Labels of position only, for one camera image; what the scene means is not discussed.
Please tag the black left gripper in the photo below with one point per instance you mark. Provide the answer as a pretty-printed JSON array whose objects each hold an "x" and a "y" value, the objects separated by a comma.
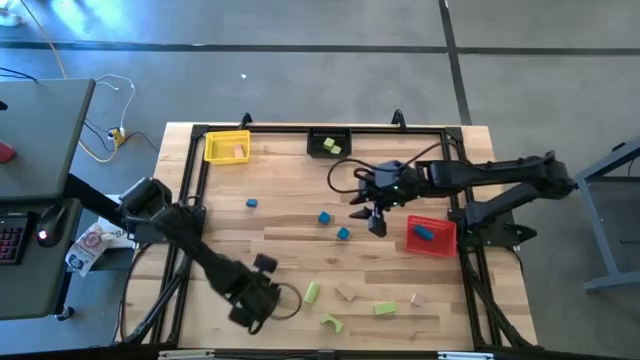
[{"x": 252, "y": 300}]

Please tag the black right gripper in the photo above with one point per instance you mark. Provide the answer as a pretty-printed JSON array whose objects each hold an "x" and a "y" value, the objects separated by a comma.
[{"x": 410, "y": 185}]

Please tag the blue cube block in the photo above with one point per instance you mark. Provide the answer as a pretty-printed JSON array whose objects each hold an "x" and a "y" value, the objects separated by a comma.
[
  {"x": 343, "y": 233},
  {"x": 324, "y": 218}
]

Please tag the green cylinder block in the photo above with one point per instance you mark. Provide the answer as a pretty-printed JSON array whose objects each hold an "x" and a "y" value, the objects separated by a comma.
[{"x": 311, "y": 293}]

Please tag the small green block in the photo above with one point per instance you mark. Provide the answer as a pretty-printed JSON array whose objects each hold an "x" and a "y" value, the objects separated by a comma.
[{"x": 337, "y": 150}]

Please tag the blue cylinder block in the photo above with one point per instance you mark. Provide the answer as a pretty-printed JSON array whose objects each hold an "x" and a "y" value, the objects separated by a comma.
[{"x": 424, "y": 232}]

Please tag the green cube block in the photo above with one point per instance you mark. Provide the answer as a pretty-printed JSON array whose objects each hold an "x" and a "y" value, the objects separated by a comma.
[{"x": 328, "y": 143}]

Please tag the wooden square block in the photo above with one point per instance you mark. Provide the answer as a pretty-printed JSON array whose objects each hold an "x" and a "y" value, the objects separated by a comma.
[{"x": 346, "y": 292}]

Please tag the green arch block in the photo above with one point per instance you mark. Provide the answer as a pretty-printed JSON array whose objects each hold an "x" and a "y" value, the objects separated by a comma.
[{"x": 336, "y": 324}]

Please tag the blue wedge block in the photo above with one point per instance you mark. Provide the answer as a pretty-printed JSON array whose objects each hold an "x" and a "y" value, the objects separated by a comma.
[{"x": 251, "y": 203}]

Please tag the green rectangular block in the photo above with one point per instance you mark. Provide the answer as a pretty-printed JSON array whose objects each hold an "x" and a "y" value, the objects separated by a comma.
[{"x": 385, "y": 308}]

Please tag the small wooden triangle block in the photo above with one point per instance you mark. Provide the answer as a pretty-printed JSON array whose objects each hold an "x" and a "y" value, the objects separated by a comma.
[{"x": 417, "y": 300}]

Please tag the wooden rectangular block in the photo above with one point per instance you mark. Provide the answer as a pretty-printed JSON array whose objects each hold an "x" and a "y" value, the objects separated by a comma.
[{"x": 239, "y": 151}]

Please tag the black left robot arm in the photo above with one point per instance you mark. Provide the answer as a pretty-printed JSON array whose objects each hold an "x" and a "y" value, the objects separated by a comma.
[{"x": 170, "y": 225}]

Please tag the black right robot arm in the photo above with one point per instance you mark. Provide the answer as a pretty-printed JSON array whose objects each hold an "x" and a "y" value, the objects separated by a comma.
[{"x": 500, "y": 172}]

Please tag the black plastic basket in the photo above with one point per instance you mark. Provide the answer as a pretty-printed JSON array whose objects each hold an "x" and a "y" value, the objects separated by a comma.
[{"x": 315, "y": 147}]

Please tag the red plastic basket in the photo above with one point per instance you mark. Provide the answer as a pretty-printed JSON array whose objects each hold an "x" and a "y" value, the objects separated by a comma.
[{"x": 440, "y": 245}]

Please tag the white paper sheet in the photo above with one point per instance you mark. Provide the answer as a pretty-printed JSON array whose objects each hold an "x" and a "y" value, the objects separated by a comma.
[{"x": 115, "y": 237}]

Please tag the yellow plastic basket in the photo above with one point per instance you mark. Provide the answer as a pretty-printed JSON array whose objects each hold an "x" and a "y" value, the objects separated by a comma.
[{"x": 220, "y": 150}]

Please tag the white printed snack bag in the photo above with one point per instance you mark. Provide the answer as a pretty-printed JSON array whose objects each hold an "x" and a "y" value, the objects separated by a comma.
[{"x": 90, "y": 245}]

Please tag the black desk support bar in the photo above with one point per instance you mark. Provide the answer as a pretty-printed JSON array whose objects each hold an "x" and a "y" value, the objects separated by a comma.
[{"x": 95, "y": 197}]

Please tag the black computer mouse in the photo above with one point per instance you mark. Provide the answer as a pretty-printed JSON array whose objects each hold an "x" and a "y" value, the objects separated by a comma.
[{"x": 50, "y": 225}]

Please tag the black keyboard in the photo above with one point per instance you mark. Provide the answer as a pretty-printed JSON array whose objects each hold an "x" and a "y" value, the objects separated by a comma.
[{"x": 10, "y": 240}]

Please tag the grey desk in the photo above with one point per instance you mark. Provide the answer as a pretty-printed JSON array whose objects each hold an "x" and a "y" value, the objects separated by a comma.
[{"x": 40, "y": 130}]

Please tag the red round object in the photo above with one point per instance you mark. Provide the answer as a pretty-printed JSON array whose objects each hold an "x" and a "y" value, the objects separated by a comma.
[{"x": 6, "y": 152}]

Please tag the white floor object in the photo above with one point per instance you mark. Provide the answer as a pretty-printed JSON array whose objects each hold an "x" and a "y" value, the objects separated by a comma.
[{"x": 10, "y": 19}]

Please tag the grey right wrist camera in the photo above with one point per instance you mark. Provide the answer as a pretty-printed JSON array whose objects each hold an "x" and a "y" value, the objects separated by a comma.
[{"x": 387, "y": 175}]

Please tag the silver bracket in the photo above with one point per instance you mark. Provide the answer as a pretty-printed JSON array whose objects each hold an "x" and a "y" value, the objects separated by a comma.
[
  {"x": 465, "y": 356},
  {"x": 185, "y": 355}
]

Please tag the black table frame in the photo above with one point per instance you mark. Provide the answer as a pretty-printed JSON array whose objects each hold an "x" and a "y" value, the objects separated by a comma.
[{"x": 280, "y": 130}]

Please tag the grey metal table frame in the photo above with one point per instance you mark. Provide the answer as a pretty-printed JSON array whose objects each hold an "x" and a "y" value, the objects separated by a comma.
[{"x": 602, "y": 227}]

